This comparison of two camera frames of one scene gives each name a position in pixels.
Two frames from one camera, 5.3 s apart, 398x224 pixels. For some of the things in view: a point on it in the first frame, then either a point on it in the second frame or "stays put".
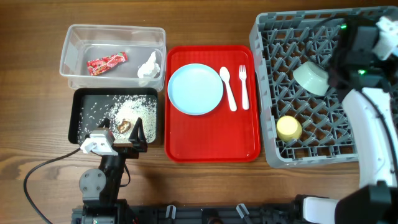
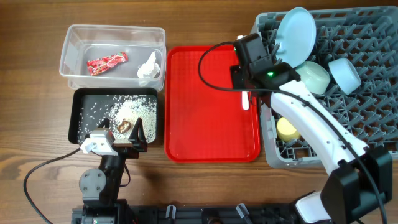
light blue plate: x=195 y=89 -> x=295 y=37
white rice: x=122 y=111 stays put
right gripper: x=334 y=76 -> x=236 y=76
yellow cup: x=288 y=129 stays put
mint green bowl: x=313 y=78 stays put
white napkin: x=150 y=69 stays put
